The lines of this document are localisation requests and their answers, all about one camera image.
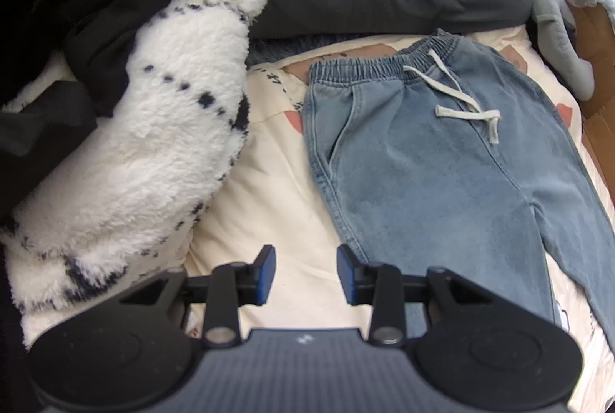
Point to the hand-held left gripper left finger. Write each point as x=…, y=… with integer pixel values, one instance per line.
x=266, y=278

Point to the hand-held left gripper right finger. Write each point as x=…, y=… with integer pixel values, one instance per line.
x=347, y=281

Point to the blue denim pants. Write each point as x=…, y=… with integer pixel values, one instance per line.
x=423, y=173

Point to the bear printed bed sheet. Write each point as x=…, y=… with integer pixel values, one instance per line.
x=269, y=163

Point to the white fluffy spotted blanket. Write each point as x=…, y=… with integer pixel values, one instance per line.
x=158, y=129

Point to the grey plush toy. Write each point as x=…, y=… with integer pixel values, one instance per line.
x=557, y=38

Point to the brown cardboard sheet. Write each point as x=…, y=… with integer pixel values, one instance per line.
x=598, y=57

